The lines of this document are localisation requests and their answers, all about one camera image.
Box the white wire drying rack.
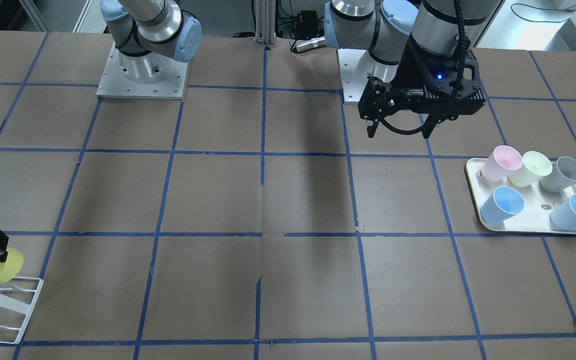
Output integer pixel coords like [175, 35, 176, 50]
[0, 276, 44, 345]

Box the aluminium frame post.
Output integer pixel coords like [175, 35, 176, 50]
[252, 0, 278, 48]

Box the pink plastic cup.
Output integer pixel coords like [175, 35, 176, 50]
[481, 145, 523, 183]

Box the pale green plastic cup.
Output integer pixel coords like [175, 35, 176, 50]
[508, 150, 553, 188]

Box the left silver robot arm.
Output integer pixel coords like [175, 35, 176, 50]
[323, 0, 497, 139]

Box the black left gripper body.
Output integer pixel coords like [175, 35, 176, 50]
[358, 39, 486, 121]

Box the blue cup near pink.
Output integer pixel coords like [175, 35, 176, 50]
[479, 186, 525, 224]

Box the grey plastic cup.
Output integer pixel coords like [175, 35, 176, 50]
[539, 156, 576, 193]

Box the cream plastic tray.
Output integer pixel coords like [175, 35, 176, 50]
[464, 158, 576, 235]

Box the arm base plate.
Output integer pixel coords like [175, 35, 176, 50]
[337, 48, 398, 105]
[96, 43, 189, 101]

